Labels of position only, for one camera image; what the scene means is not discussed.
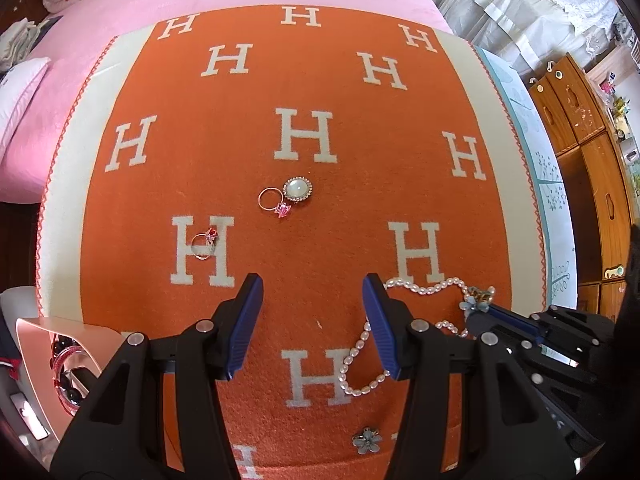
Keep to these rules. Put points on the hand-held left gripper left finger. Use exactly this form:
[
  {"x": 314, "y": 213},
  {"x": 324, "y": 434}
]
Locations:
[{"x": 245, "y": 325}]

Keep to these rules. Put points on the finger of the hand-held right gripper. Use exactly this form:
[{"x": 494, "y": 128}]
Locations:
[{"x": 510, "y": 317}]

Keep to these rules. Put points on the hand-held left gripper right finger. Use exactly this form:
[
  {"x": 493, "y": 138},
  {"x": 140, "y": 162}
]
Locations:
[{"x": 385, "y": 325}]

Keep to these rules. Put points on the pink plastic tray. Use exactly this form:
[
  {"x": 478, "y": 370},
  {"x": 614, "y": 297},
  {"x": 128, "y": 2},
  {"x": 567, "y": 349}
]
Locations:
[{"x": 60, "y": 330}]

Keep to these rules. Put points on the blue flower brooch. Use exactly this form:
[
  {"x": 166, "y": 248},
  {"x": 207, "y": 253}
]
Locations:
[{"x": 367, "y": 441}]

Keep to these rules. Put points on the orange letter-print blanket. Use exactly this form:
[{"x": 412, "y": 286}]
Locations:
[{"x": 350, "y": 185}]

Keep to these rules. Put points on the round pearl brooch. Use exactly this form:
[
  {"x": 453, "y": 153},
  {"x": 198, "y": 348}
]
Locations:
[{"x": 298, "y": 190}]

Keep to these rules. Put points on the light blue floral mat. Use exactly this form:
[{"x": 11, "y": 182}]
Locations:
[{"x": 540, "y": 170}]

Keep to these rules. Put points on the wooden cabinet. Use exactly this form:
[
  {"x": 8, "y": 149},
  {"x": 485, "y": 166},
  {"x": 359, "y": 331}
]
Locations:
[{"x": 600, "y": 185}]

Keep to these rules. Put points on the dark garment on chair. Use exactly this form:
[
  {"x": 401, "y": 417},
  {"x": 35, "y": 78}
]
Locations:
[{"x": 7, "y": 367}]

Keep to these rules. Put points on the white lace furniture cover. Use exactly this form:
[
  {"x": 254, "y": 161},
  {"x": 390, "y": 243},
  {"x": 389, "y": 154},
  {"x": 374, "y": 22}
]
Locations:
[{"x": 525, "y": 0}]

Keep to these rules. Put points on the white printed pillow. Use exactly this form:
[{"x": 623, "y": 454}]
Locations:
[{"x": 20, "y": 100}]

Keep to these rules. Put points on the stack of folded clothes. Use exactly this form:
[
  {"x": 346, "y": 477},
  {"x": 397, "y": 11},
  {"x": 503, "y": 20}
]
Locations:
[{"x": 17, "y": 42}]

